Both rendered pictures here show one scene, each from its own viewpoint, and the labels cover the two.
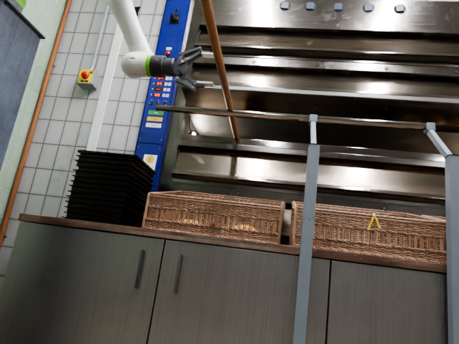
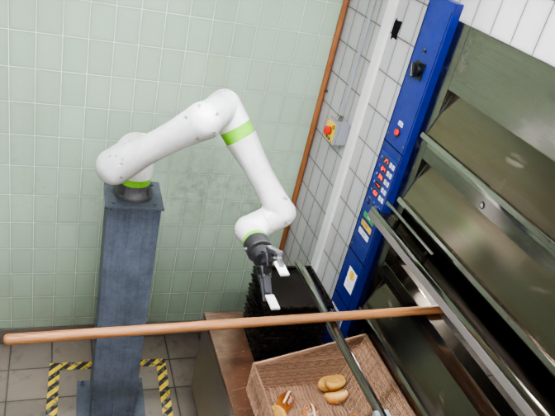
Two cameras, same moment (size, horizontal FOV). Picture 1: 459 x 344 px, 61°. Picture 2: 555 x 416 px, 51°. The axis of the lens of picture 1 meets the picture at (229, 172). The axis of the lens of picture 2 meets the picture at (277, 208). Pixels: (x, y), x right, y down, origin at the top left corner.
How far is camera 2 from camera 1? 2.29 m
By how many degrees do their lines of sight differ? 70
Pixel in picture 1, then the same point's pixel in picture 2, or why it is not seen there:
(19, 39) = (135, 224)
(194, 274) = not seen: outside the picture
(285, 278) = not seen: outside the picture
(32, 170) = (299, 214)
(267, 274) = not seen: outside the picture
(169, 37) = (406, 102)
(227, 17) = (482, 90)
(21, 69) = (145, 243)
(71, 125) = (324, 181)
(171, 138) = (377, 262)
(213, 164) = (397, 328)
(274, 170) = (442, 397)
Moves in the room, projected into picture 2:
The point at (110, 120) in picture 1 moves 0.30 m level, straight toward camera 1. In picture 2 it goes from (345, 196) to (301, 211)
